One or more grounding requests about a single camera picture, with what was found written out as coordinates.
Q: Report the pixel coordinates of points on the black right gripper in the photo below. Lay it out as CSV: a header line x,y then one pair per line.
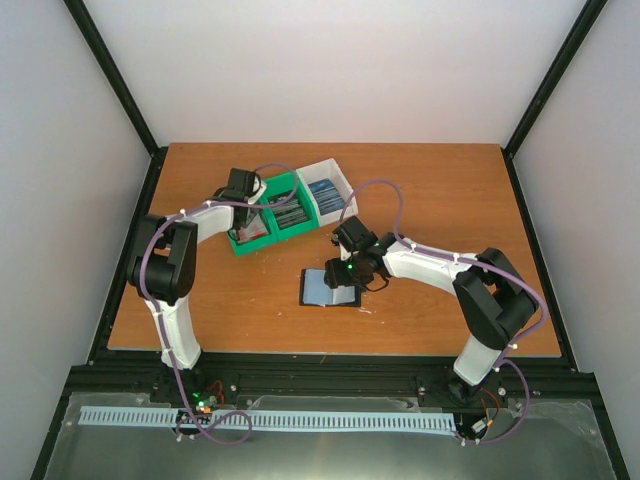
x,y
337,278

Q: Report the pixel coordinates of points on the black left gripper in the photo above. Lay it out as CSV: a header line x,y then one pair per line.
x,y
243,224

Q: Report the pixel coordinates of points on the black leather card holder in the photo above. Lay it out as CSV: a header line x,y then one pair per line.
x,y
315,292

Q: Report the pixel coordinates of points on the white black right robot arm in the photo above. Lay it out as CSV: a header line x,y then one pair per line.
x,y
494,300

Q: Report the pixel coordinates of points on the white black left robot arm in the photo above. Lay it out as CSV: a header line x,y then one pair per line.
x,y
162,266

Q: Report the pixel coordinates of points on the red white card stack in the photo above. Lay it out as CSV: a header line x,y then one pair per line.
x,y
256,229

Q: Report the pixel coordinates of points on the black card stack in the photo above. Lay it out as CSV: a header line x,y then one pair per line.
x,y
287,212

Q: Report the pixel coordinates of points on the blue card stack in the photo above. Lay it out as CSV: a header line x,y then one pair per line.
x,y
326,196

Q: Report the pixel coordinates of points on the green double plastic bin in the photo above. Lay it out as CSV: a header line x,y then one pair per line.
x,y
277,186

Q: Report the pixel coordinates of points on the white plastic bin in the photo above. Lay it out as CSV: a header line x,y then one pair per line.
x,y
328,168

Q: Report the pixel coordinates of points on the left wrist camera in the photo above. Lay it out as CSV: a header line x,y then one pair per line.
x,y
259,189

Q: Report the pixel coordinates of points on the black frame rail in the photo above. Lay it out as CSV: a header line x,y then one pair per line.
x,y
94,40

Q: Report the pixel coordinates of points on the metal base plate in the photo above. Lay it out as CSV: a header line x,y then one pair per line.
x,y
555,440

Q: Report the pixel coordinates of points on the light blue cable duct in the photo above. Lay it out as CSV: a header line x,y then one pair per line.
x,y
273,421

